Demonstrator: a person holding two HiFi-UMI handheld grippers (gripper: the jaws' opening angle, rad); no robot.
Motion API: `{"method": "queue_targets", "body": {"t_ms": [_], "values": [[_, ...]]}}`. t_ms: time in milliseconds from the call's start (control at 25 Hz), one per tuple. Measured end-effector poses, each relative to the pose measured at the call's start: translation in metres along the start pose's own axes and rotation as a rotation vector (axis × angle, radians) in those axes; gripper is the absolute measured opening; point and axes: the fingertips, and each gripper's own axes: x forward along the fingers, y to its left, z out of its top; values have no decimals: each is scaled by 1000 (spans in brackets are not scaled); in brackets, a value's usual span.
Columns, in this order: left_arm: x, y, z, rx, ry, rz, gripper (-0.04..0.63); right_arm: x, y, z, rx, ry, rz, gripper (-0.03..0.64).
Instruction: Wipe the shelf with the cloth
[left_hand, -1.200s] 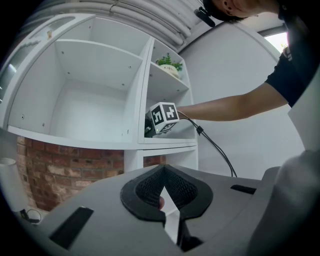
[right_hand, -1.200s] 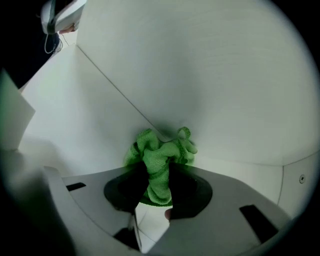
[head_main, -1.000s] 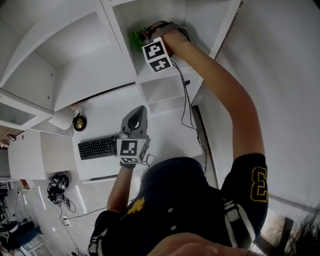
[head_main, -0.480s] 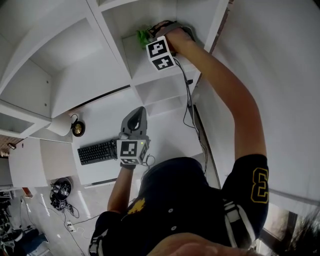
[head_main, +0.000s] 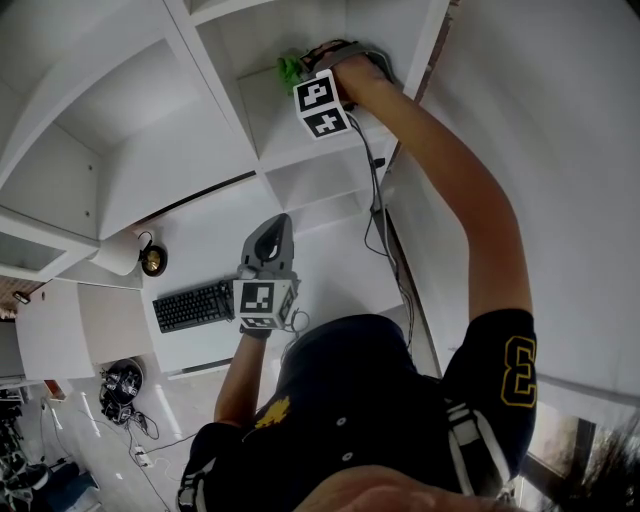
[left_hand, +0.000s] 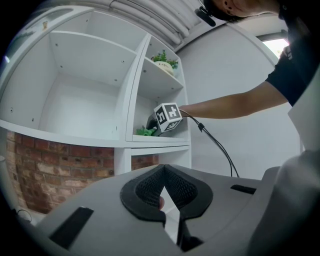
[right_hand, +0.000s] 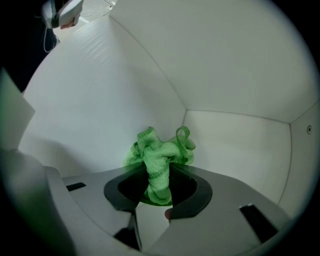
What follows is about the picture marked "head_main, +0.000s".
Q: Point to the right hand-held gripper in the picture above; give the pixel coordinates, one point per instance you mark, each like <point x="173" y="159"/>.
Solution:
<point x="320" y="105"/>

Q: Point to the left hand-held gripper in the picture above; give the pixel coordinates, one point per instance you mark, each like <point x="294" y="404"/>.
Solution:
<point x="260" y="300"/>

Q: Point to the green cloth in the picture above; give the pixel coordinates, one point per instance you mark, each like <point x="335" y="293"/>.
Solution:
<point x="289" y="67"/>

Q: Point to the white shelf unit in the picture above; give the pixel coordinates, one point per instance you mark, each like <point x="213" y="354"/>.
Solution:
<point x="150" y="90"/>

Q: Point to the person's left forearm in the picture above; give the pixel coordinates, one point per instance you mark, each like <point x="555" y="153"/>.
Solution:
<point x="242" y="380"/>

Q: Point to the person's right forearm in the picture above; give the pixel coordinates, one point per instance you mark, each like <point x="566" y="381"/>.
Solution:
<point x="450" y="170"/>

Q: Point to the white desk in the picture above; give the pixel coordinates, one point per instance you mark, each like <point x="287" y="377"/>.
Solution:
<point x="340" y="270"/>

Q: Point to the person's right hand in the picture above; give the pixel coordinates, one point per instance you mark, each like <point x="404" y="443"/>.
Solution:
<point x="362" y="80"/>

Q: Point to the person's left hand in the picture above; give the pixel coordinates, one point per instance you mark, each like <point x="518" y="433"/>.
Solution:
<point x="256" y="334"/>

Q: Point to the black keyboard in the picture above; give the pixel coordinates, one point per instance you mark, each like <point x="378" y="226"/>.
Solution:
<point x="192" y="307"/>

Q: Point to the white shade table lamp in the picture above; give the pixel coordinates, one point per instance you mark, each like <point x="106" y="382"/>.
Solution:
<point x="117" y="257"/>

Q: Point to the person's black shirt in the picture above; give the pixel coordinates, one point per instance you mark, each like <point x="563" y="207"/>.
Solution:
<point x="360" y="400"/>

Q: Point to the white cabinet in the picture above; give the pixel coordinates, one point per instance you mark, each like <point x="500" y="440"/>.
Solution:
<point x="55" y="330"/>

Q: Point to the white power strip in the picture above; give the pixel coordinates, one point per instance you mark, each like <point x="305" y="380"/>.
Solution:
<point x="143" y="457"/>

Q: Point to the small black object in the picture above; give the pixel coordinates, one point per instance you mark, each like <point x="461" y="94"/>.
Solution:
<point x="21" y="297"/>

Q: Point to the reddish brown box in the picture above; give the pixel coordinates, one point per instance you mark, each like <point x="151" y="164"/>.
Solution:
<point x="56" y="390"/>

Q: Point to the person's face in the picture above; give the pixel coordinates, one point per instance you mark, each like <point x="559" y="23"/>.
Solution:
<point x="400" y="492"/>

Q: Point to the window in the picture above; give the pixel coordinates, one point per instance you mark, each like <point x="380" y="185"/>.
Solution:
<point x="565" y="445"/>

